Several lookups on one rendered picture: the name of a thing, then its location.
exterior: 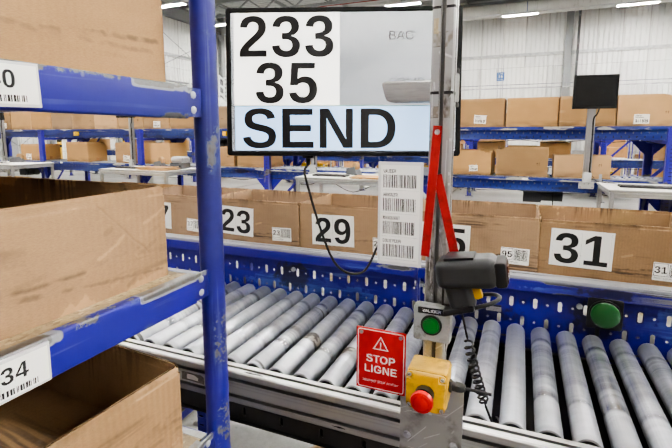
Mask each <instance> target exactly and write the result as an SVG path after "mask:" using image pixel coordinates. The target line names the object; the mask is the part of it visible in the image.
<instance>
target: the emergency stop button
mask: <svg viewBox="0 0 672 448"><path fill-rule="evenodd" d="M410 402H411V406H412V408H413V409H414V410H415V411H416V412H418V413H421V414H426V413H429V412H430V411H431V410H432V408H433V399H432V397H431V395H430V394H429V393H427V392H426V391H423V390H417V391H415V392H414V393H413V394H412V395H411V397H410Z"/></svg>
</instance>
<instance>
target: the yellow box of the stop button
mask: <svg viewBox="0 0 672 448"><path fill-rule="evenodd" d="M451 366H452V364H451V362H450V361H449V360H443V359H438V358H433V357H428V356H422V355H414V357H413V359H412V361H411V363H410V365H409V367H408V371H407V373H406V405H407V406H409V407H412V406H411V402H410V397H411V395H412V394H413V393H414V392H415V391H417V390H423V391H426V392H427V393H429V394H430V395H431V397H432V399H433V408H432V410H431V411H430V412H431V413H435V414H444V413H445V410H446V408H447V405H448V401H449V397H450V393H451V392H452V391H454V392H457V393H464V392H465V391H470V392H474V393H479V394H483V395H487V396H491V397H492V393H489V392H485V391H481V390H477V389H472V388H468V387H466V385H465V384H463V383H461V382H457V381H456V382H455V381H453V379H451Z"/></svg>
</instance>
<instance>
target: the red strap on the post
mask: <svg viewBox="0 0 672 448"><path fill-rule="evenodd" d="M442 127H443V126H434V125H433V134H432V144H431V154H430V164H429V174H428V184H427V194H426V205H425V215H424V225H423V235H422V245H421V255H420V256H426V257H429V253H430V244H431V234H432V224H433V215H434V205H435V195H436V192H437V197H438V201H439V206H440V211H441V215H442V220H443V224H444V229H445V234H446V238H447V243H448V247H449V252H459V251H458V246H457V241H456V237H455V232H454V228H453V223H452V218H451V214H450V209H449V205H448V200H447V195H446V191H445V186H444V182H443V177H442V174H438V166H439V156H440V146H441V137H442Z"/></svg>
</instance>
